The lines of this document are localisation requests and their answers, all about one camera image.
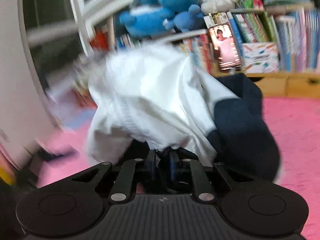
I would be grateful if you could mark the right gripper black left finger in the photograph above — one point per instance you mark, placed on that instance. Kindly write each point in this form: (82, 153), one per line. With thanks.
(130, 173)

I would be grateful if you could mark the blue plush toy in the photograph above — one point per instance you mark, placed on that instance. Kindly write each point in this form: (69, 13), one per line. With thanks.
(154, 18)

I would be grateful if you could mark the white patterned box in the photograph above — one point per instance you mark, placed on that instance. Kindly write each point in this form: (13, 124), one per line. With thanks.
(260, 57)

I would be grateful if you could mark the wooden drawer organizer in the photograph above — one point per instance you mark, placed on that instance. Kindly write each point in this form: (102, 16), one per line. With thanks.
(290, 85)

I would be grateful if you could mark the pink patterned table cloth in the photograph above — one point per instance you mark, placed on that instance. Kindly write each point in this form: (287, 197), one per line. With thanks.
(293, 122)

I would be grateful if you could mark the smartphone with lit screen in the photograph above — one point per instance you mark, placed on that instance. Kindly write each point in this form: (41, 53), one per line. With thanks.
(224, 47)

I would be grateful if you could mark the white plush toy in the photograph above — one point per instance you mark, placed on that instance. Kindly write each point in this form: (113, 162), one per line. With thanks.
(210, 6)

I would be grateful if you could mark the white and navy jacket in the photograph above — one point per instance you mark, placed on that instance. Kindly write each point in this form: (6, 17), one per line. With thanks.
(155, 94)

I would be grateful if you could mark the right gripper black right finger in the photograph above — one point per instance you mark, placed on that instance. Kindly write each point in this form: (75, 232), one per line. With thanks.
(186, 170)

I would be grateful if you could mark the row of colourful books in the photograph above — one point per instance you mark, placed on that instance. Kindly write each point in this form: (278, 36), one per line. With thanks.
(295, 33)

